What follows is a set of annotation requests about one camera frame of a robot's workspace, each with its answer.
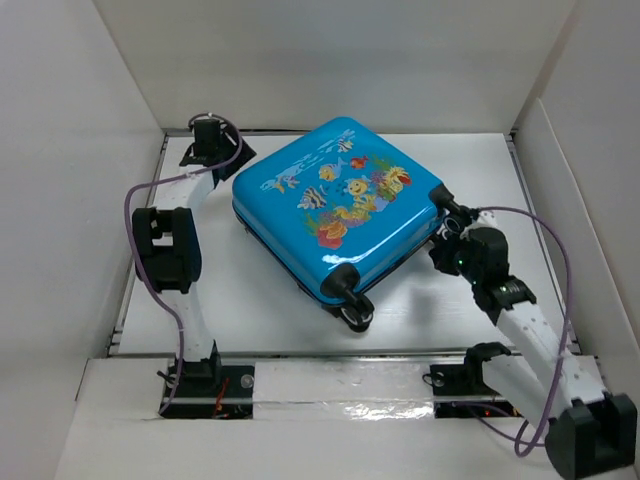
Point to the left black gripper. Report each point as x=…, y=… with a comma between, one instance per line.
x=244, y=157

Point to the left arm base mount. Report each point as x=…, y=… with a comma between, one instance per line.
x=229, y=397

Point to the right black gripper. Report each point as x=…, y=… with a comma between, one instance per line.
x=441, y=253

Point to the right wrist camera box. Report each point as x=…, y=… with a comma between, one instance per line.
x=486, y=219

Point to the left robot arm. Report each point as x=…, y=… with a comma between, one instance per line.
x=161, y=229

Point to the blue hard-shell suitcase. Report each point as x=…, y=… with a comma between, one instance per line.
x=340, y=208

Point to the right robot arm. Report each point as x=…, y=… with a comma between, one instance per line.
x=585, y=429

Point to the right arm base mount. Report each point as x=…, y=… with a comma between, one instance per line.
x=457, y=396

